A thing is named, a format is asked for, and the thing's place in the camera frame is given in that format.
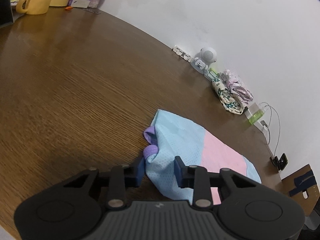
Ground black phone holder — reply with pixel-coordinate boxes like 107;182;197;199
270;153;288;172

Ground pink and blue mesh garment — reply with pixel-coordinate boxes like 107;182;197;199
143;109;262;205

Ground yellow mug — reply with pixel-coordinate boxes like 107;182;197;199
16;0;54;15

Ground folded green floral garment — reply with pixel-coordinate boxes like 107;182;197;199
211;77;245;115

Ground green white small packet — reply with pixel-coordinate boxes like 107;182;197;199
206;67;221;82

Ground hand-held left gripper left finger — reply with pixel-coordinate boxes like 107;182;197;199
64;159;146;210

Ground white power strip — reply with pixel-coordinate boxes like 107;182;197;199
254;120;276;158

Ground white letter ornament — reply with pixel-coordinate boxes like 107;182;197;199
172;45;193;62

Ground white robot figure speaker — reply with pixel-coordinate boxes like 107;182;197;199
190;46;217;75

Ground grey charging cable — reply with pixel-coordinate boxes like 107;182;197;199
260;104;274;145
260;102;281;155

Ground white charger block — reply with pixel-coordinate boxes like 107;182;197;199
244;102;267;118

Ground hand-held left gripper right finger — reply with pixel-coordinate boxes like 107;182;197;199
174;156;257;208

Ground black picture frame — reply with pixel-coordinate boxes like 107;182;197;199
0;0;14;27

